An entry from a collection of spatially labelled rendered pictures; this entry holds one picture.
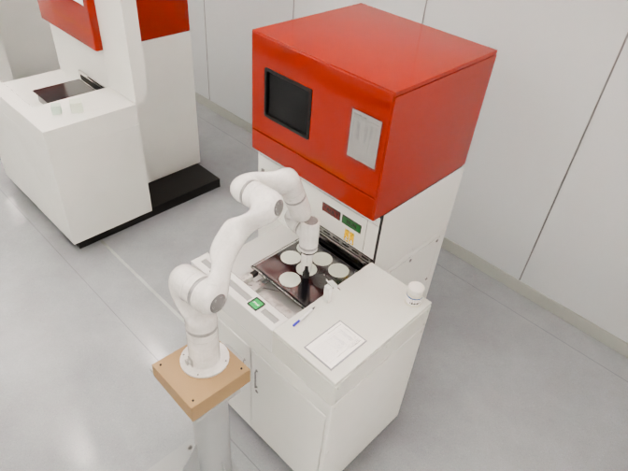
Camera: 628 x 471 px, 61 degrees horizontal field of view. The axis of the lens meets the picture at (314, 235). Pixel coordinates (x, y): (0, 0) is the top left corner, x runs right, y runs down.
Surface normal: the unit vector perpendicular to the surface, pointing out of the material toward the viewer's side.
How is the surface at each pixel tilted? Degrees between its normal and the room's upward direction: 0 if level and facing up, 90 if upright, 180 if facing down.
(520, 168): 90
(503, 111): 90
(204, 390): 4
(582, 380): 0
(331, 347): 0
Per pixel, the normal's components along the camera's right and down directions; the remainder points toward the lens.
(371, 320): 0.07, -0.77
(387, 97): -0.70, 0.41
